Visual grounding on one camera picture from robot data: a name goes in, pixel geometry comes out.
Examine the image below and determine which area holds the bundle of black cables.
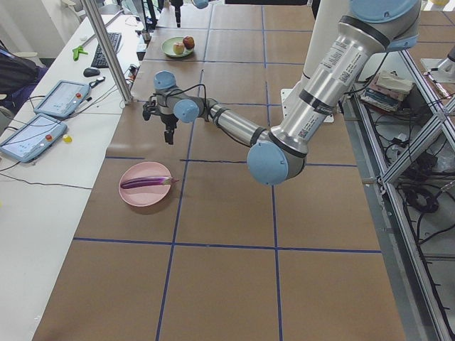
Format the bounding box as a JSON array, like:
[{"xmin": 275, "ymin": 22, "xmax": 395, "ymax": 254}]
[{"xmin": 373, "ymin": 106, "xmax": 455, "ymax": 249}]

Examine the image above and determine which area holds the black keyboard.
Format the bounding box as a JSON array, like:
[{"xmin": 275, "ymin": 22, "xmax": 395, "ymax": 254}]
[{"xmin": 90, "ymin": 32, "xmax": 122, "ymax": 69}]

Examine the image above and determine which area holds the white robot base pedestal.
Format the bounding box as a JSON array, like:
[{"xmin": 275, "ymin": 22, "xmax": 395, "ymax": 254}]
[{"xmin": 279, "ymin": 1, "xmax": 368, "ymax": 132}]

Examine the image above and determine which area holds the pink green peach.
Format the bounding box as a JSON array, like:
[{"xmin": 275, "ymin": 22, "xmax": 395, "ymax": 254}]
[{"xmin": 173, "ymin": 42, "xmax": 186, "ymax": 55}]

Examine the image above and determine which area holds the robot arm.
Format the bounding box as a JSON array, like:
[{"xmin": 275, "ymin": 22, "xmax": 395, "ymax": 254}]
[
  {"xmin": 154, "ymin": 1, "xmax": 421, "ymax": 185},
  {"xmin": 170, "ymin": 0, "xmax": 209, "ymax": 28}
]

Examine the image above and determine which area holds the teach pendant tablet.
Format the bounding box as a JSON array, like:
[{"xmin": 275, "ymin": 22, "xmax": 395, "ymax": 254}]
[
  {"xmin": 33, "ymin": 80, "xmax": 90, "ymax": 119},
  {"xmin": 1, "ymin": 114, "xmax": 68, "ymax": 163}
]

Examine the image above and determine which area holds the pink plate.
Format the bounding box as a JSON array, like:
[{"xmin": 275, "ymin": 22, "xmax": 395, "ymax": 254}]
[{"xmin": 118, "ymin": 161, "xmax": 175, "ymax": 207}]

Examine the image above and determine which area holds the near teach pendant tablet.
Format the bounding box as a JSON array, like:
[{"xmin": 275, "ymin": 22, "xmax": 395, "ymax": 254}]
[{"xmin": 1, "ymin": 114, "xmax": 68, "ymax": 163}]

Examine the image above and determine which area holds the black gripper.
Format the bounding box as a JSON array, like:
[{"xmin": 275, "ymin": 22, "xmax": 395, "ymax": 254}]
[
  {"xmin": 160, "ymin": 114, "xmax": 178, "ymax": 145},
  {"xmin": 171, "ymin": 0, "xmax": 183, "ymax": 28}
]

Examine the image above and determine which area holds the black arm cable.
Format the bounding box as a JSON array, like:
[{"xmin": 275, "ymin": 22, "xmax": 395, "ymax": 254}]
[{"xmin": 152, "ymin": 83, "xmax": 214, "ymax": 121}]

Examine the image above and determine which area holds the red green pomegranate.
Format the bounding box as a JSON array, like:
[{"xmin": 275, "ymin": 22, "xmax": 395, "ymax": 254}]
[{"xmin": 182, "ymin": 36, "xmax": 195, "ymax": 50}]

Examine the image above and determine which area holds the yellow small object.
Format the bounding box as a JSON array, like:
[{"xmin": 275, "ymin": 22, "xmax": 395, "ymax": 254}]
[{"xmin": 63, "ymin": 134, "xmax": 73, "ymax": 143}]

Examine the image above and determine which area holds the green plastic clamp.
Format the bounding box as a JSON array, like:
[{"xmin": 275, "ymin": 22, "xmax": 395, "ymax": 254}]
[{"xmin": 72, "ymin": 45, "xmax": 89, "ymax": 61}]

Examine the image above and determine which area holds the aluminium frame post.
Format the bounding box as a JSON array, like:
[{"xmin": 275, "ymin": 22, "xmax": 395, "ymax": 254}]
[{"xmin": 82, "ymin": 0, "xmax": 133, "ymax": 105}]

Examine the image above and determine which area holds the purple eggplant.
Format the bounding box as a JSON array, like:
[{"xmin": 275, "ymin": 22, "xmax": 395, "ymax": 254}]
[{"xmin": 120, "ymin": 176, "xmax": 178, "ymax": 189}]

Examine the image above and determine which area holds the person in dark clothes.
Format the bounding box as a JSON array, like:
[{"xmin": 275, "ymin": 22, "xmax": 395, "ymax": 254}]
[{"xmin": 1, "ymin": 42, "xmax": 48, "ymax": 114}]

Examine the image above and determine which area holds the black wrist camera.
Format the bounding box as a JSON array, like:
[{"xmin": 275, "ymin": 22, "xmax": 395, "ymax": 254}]
[{"xmin": 142, "ymin": 99, "xmax": 158, "ymax": 121}]

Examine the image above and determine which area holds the aluminium frame rail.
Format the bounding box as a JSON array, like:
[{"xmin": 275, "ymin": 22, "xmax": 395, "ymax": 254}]
[{"xmin": 343, "ymin": 52, "xmax": 454, "ymax": 340}]

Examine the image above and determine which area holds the far teach pendant tablet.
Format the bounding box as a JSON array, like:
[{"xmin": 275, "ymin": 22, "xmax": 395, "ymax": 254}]
[{"xmin": 33, "ymin": 80, "xmax": 90, "ymax": 119}]

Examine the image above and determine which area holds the green plate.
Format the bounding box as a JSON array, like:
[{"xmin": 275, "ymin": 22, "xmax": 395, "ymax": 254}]
[{"xmin": 161, "ymin": 36, "xmax": 194, "ymax": 58}]

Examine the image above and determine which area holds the black computer mouse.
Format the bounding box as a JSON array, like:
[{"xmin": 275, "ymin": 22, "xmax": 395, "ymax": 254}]
[{"xmin": 83, "ymin": 67, "xmax": 100, "ymax": 77}]

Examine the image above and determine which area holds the stack of books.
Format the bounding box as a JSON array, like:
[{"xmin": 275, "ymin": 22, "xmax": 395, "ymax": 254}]
[{"xmin": 360, "ymin": 70, "xmax": 414, "ymax": 112}]

